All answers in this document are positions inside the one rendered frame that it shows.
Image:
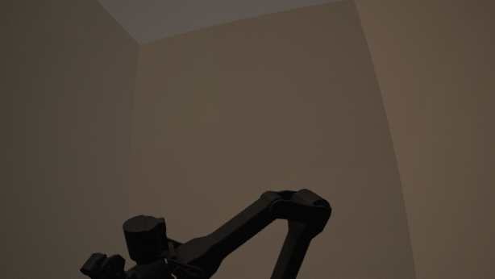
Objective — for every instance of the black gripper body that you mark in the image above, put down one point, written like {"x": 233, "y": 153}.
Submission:
{"x": 137, "y": 274}

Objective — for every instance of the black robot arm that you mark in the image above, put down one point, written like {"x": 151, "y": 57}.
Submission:
{"x": 147, "y": 242}

